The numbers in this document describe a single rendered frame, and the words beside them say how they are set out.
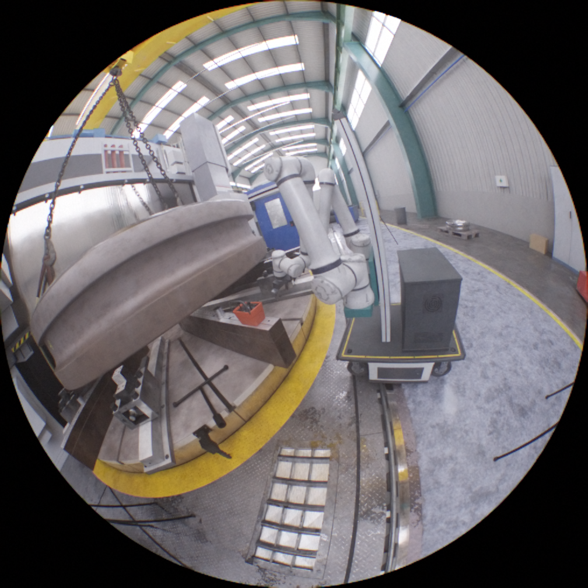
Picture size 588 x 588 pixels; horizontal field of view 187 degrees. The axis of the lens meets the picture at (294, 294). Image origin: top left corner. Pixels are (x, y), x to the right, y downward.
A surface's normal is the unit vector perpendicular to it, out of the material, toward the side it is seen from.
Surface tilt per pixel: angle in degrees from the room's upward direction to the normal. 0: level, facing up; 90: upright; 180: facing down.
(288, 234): 90
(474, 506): 0
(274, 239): 90
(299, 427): 0
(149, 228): 90
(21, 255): 90
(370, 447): 0
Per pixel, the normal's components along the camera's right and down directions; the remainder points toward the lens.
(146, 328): 0.68, 0.10
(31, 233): 0.94, -0.21
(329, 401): -0.30, -0.87
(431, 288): -0.43, 0.50
